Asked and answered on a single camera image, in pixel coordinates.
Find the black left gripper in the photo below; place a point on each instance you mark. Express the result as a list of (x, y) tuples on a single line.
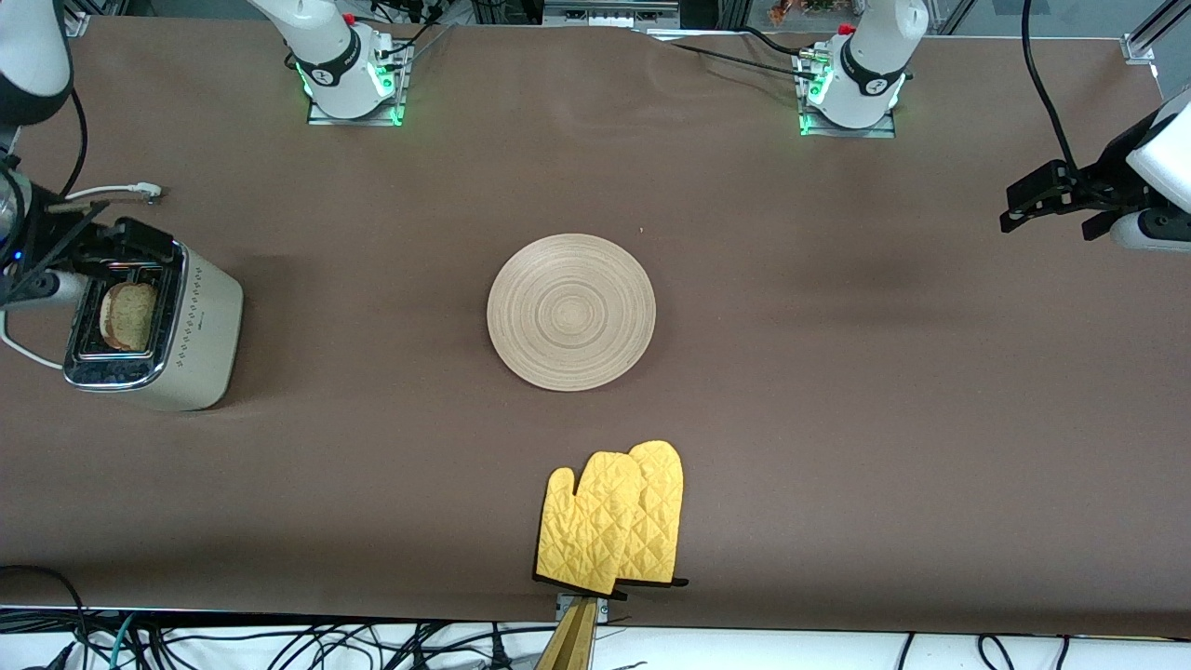
[(1106, 179)]

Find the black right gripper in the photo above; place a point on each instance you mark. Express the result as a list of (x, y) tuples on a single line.
[(86, 244)]

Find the slice of brown bread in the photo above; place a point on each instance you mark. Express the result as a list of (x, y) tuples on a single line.
[(130, 316)]

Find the round wooden plate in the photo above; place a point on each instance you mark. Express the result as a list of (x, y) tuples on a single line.
[(572, 312)]

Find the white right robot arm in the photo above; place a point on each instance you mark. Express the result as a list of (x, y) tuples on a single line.
[(326, 56)]

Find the cream two-slot toaster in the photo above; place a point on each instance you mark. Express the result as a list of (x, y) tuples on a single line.
[(200, 326)]

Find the dark table cover sheet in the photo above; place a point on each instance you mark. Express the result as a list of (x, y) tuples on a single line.
[(837, 372)]

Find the colourful snack packets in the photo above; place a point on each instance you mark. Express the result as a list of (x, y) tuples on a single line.
[(800, 9)]

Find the yellow quilted oven mitt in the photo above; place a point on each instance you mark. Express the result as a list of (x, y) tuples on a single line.
[(662, 502), (591, 530)]

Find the aluminium frame profile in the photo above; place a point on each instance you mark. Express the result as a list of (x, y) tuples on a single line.
[(1140, 46)]

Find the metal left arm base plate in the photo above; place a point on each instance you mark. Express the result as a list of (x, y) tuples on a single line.
[(847, 133)]

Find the small aluminium corner bracket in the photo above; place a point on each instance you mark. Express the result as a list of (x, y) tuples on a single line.
[(76, 23)]

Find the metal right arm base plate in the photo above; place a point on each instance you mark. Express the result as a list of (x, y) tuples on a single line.
[(354, 121)]

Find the grey metal rail unit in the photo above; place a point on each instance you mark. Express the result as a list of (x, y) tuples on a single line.
[(609, 11)]

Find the wooden camera stand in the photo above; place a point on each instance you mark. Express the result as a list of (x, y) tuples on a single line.
[(572, 647)]

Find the metal stand bracket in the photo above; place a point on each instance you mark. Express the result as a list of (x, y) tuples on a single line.
[(602, 611)]

